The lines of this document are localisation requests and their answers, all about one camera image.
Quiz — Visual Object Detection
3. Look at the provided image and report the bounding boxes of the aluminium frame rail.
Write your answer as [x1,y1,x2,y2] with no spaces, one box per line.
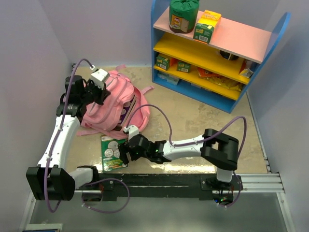
[30,173,285,193]

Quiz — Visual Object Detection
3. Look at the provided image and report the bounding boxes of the clear blue plastic boxes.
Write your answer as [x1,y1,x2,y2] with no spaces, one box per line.
[157,71,180,86]

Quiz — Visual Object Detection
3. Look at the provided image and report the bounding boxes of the green coin book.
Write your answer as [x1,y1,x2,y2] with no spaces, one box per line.
[101,135,128,172]

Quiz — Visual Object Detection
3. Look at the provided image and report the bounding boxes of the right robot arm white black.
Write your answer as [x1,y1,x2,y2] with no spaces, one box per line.
[118,128,239,190]

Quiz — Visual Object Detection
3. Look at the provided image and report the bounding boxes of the green small box right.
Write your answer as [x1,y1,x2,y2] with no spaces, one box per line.
[177,60,191,73]

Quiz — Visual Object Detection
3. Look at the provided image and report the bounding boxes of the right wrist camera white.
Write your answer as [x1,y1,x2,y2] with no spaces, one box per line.
[123,125,140,140]

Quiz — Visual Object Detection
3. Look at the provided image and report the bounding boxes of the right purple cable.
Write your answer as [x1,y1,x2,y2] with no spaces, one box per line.
[124,104,247,208]

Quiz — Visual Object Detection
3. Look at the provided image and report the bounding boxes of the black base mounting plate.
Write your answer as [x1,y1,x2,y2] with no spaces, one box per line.
[71,173,244,202]

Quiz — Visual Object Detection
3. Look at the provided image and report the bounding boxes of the purple comic book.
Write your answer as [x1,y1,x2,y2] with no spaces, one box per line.
[116,95,136,130]

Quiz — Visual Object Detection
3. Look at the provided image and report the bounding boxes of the green wrapped jar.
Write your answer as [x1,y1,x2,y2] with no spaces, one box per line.
[169,0,199,33]

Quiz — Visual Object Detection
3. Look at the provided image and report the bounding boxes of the pink student backpack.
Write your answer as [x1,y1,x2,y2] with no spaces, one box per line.
[77,65,154,140]

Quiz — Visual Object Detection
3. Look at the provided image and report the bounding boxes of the black bowl on shelf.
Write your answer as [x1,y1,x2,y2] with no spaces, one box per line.
[219,50,239,60]

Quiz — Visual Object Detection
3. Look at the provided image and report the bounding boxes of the blue yellow pink shelf unit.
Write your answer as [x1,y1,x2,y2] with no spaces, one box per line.
[151,0,291,113]

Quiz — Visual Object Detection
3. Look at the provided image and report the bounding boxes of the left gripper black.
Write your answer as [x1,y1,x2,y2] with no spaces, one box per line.
[80,78,110,105]

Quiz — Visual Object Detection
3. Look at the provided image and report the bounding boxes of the green small box left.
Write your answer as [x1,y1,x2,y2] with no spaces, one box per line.
[156,53,170,71]

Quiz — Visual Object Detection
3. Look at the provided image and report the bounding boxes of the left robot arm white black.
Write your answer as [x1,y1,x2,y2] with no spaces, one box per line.
[26,73,110,201]

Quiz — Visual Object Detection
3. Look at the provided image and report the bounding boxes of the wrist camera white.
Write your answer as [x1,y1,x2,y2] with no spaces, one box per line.
[123,125,140,140]
[90,69,110,89]

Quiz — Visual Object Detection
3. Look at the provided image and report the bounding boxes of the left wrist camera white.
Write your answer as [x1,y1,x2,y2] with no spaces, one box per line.
[90,69,110,89]

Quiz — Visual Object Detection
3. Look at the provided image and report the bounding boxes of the green small box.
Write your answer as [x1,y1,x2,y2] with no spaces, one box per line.
[156,53,170,71]
[177,60,191,73]

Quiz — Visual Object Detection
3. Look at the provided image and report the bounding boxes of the yellow green carton box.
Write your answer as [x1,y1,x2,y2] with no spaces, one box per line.
[193,10,222,44]

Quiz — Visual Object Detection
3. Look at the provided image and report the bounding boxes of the small packet on shelf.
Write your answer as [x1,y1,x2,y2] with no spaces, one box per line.
[239,60,256,78]

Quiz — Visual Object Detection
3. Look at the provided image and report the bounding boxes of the orange yellow snack bag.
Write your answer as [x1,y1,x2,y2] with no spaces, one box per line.
[197,67,243,92]

